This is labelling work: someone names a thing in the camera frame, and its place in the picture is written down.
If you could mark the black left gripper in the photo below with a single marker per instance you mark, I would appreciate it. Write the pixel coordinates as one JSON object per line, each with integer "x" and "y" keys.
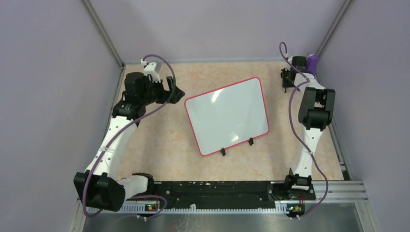
{"x": 171, "y": 96}

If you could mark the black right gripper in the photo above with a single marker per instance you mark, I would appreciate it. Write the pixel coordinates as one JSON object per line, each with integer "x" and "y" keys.
{"x": 285, "y": 84}

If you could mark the pink framed whiteboard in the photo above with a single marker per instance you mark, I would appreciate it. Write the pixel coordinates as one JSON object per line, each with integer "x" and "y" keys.
{"x": 228, "y": 116}

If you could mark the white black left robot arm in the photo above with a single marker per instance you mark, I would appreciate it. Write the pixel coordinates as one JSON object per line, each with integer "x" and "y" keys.
{"x": 98, "y": 186}

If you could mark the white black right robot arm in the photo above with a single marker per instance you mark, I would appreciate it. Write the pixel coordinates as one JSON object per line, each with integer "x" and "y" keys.
{"x": 315, "y": 114}

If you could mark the black whiteboard clip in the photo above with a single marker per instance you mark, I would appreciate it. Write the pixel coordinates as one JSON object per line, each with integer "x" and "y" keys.
{"x": 223, "y": 152}
{"x": 251, "y": 141}

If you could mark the purple marker holder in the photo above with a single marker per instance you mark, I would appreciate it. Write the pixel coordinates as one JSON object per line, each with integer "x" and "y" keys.
{"x": 312, "y": 62}

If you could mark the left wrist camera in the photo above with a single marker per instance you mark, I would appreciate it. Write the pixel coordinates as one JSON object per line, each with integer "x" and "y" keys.
{"x": 151, "y": 70}

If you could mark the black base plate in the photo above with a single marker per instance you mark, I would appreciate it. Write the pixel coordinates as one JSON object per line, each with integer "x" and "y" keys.
{"x": 224, "y": 195}

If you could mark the white cable duct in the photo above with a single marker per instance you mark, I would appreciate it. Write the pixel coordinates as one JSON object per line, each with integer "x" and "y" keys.
{"x": 140, "y": 208}

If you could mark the aluminium frame rail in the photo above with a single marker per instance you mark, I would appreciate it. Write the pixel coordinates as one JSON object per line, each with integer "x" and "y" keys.
{"x": 340, "y": 192}

